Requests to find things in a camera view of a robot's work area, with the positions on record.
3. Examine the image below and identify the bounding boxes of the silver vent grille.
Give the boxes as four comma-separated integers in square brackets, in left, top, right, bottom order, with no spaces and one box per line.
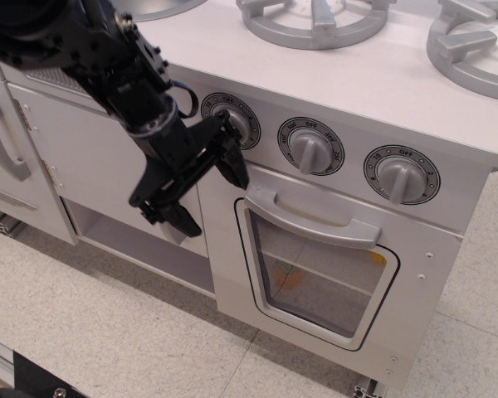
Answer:
[24,68,88,95]

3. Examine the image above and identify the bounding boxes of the right grey stove knob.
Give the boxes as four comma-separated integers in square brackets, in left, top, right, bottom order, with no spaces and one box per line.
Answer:
[364,145,441,206]

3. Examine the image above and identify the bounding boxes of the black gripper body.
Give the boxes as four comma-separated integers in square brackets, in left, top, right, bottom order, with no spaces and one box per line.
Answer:
[129,111,241,225]

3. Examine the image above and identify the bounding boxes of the silver oven door handle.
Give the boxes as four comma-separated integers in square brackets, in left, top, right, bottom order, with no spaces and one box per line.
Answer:
[244,186,382,250]

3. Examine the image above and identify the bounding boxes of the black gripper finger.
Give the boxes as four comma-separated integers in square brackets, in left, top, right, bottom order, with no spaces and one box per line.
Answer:
[159,201,202,238]
[216,139,250,190]

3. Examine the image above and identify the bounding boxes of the silver middle door handle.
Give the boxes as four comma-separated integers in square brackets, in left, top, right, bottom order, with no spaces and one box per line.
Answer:
[159,222,188,245]

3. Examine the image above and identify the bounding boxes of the left grey stove knob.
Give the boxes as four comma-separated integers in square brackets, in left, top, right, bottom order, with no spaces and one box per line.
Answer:
[201,93,261,150]

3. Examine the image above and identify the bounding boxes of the aluminium frame rail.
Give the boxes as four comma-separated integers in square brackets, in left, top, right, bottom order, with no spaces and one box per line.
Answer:
[353,376,388,398]
[0,211,27,239]

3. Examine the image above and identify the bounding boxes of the silver burner grate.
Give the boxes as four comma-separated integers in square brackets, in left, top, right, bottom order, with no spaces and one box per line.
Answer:
[427,1,498,100]
[236,1,394,51]

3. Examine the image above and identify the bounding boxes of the grey stove knob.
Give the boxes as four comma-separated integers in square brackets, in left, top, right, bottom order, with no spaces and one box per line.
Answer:
[277,117,344,176]
[364,145,441,206]
[201,93,261,150]

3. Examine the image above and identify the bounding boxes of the aluminium frame rail right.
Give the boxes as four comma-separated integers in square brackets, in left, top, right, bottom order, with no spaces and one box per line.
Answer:
[353,376,388,398]

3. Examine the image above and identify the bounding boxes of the orange toy fruit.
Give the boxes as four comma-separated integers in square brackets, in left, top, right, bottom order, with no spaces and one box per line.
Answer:
[273,261,303,290]

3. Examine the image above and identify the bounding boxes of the right silver burner grate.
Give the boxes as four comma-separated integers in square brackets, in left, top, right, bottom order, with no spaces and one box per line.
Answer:
[427,1,498,100]

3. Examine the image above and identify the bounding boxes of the white oven door with window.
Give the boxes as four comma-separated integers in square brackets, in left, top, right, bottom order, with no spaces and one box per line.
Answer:
[198,165,461,390]

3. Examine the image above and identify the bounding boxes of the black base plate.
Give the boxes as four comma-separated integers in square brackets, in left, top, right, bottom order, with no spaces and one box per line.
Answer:
[10,352,86,398]

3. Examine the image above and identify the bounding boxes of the middle grey stove knob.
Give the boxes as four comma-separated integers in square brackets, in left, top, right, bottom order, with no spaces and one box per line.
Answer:
[277,117,344,176]

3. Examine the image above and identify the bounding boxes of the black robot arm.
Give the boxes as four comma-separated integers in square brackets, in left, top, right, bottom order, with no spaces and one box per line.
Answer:
[0,1,249,237]

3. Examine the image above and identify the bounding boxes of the aluminium frame rail left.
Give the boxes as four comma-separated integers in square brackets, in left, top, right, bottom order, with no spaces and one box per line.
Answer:
[0,211,27,239]

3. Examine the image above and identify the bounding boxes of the white toy kitchen cabinet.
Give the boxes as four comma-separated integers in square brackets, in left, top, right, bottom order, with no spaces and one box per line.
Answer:
[0,0,498,385]

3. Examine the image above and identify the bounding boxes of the middle silver burner grate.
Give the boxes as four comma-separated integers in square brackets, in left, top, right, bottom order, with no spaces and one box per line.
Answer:
[236,1,394,51]

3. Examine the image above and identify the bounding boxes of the white left cabinet door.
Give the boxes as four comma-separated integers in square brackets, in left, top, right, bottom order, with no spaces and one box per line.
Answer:
[0,81,77,245]

